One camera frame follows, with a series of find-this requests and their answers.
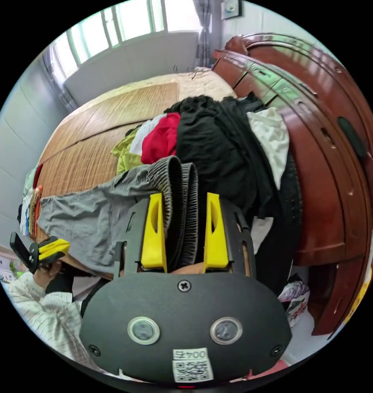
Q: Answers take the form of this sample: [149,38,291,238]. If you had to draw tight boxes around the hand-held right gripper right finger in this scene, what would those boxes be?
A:
[203,192,230,273]

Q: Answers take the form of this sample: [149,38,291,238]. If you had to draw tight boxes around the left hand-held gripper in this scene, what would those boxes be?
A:
[27,235,71,274]

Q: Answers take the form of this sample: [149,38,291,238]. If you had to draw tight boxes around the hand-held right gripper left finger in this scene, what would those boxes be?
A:
[140,193,168,273]

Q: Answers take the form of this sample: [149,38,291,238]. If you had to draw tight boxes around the gray pants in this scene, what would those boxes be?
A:
[38,156,200,274]

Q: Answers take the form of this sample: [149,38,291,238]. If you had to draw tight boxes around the person's left forearm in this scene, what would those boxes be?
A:
[6,271,86,366]

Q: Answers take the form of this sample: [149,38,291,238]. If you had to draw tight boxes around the person's left hand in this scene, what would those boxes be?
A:
[32,260,66,290]

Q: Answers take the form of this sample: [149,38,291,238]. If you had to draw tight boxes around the person's right hand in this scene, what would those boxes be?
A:
[169,263,206,275]

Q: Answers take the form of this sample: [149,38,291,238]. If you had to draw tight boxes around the pile of folded clothes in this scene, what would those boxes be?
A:
[17,163,44,237]

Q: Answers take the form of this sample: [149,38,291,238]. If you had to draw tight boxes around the red-brown wooden headboard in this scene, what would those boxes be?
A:
[212,32,373,339]

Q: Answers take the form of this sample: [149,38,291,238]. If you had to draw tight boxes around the bed with woven mat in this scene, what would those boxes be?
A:
[36,67,240,280]

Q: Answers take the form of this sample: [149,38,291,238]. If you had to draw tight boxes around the gray curtain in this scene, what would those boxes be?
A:
[193,0,214,70]

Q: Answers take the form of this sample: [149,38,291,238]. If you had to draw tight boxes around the window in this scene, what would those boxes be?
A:
[66,0,200,66]

